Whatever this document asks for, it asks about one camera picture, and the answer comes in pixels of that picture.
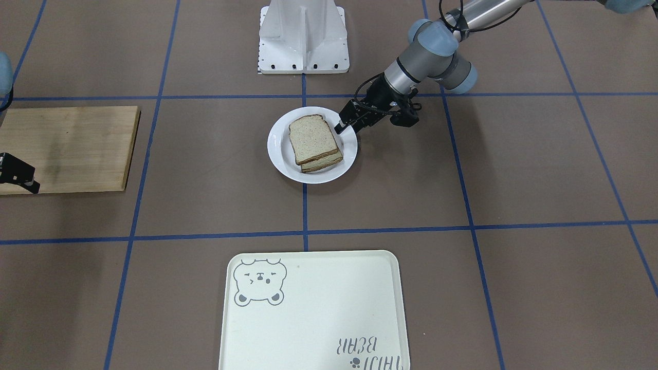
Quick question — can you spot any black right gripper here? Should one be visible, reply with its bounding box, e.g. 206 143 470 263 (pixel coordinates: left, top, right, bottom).
1 154 41 194

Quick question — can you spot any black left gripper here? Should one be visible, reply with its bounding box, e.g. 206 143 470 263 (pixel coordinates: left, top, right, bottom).
334 76 402 135

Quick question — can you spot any bread slice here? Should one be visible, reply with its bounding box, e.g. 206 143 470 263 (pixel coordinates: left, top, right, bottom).
300 151 343 173
288 114 339 165

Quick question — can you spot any white round plate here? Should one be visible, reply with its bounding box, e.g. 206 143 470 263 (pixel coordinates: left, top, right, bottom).
267 107 359 183

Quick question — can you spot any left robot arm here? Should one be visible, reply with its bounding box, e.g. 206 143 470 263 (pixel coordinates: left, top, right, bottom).
334 1 525 134

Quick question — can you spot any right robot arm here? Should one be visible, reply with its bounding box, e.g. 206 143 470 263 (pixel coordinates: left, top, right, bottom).
1 52 40 194

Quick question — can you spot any wooden cutting board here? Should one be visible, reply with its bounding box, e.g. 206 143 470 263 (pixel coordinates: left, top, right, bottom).
1 106 141 194

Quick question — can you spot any cream bear serving tray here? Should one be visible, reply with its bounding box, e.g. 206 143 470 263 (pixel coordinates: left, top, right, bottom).
218 250 411 369

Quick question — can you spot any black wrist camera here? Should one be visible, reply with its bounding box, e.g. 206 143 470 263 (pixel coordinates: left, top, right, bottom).
390 101 422 128

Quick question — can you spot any white metal camera stand base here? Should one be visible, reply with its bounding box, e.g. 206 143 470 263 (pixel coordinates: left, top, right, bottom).
257 1 350 75

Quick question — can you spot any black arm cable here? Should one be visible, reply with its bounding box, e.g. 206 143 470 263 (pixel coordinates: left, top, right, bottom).
354 0 515 115

